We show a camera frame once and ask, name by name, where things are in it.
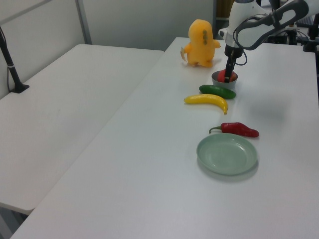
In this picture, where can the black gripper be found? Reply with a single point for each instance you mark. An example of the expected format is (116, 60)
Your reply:
(233, 52)

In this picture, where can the red apple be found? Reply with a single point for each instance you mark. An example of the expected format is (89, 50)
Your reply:
(221, 76)

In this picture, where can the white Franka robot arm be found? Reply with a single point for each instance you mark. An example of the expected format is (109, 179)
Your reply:
(249, 15)

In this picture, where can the grey round bowl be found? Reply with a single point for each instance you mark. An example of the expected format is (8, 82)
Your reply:
(221, 85)

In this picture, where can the green cucumber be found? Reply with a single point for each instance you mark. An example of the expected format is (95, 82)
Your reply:
(216, 90)

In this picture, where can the yellow banana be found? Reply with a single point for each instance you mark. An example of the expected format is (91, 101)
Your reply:
(207, 99)

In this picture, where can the yellow plush dinosaur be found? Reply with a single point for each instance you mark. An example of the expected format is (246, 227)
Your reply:
(199, 44)

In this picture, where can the brown wooden cabinet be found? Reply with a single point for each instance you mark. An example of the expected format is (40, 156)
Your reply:
(223, 8)

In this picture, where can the red chili pepper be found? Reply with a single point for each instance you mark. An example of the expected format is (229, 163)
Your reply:
(236, 128)

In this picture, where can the pale green plate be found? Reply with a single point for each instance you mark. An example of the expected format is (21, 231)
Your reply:
(226, 154)

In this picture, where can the black equipment stand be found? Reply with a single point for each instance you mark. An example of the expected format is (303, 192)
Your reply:
(311, 37)

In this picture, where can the white empty table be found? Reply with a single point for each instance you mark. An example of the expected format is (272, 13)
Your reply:
(62, 112)

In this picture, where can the black pole with clamp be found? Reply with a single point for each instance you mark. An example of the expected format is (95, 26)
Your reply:
(11, 67)

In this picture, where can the grey partition post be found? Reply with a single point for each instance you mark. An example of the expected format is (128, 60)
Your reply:
(83, 22)

